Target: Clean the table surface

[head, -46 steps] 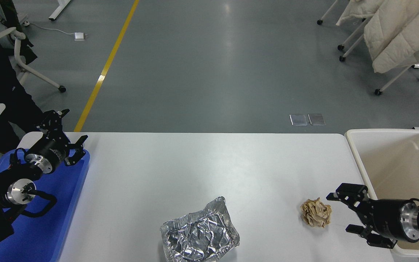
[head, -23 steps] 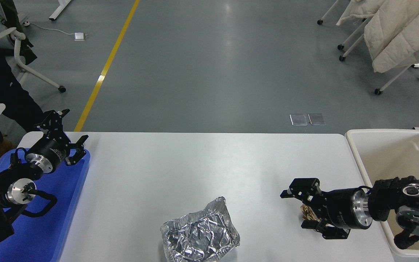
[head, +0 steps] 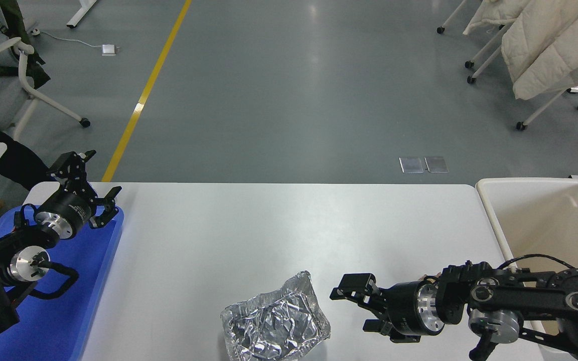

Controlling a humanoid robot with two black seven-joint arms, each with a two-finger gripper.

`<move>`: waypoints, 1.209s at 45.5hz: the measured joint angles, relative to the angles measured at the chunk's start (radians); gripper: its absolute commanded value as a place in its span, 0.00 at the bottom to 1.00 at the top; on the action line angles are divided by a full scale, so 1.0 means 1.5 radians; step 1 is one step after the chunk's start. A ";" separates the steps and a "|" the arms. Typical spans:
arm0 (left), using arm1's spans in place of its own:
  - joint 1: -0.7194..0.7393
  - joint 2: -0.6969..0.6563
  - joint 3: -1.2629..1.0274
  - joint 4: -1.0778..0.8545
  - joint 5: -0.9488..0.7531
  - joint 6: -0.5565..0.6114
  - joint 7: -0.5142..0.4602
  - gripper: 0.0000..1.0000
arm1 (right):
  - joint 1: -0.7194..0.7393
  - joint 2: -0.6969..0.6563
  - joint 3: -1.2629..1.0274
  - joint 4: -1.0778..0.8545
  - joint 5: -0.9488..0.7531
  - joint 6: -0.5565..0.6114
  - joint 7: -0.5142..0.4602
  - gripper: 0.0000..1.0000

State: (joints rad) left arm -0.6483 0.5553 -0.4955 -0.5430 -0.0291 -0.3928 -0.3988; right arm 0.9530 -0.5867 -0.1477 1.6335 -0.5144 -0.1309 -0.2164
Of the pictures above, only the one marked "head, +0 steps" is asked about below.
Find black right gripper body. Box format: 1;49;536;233
385;281;428;337

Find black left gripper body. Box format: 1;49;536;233
38;189;95;236

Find silver foil tray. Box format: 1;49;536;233
220;271;332;361

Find person with tan boots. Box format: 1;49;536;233
0;100;51;242

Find blue plastic tray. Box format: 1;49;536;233
0;205;125;361

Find white desk leg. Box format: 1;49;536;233
67;0;98;29

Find dark green jacket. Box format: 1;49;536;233
0;0;52;89

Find large pale plastic bin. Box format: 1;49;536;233
476;177;578;361

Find cream quilted jacket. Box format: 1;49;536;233
464;0;533;36
501;0;578;84
513;0;578;101

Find white floor cable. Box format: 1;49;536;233
41;31;105;49

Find white chair frame with casters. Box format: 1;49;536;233
516;74;578;132
437;0;505;69
467;46;504;85

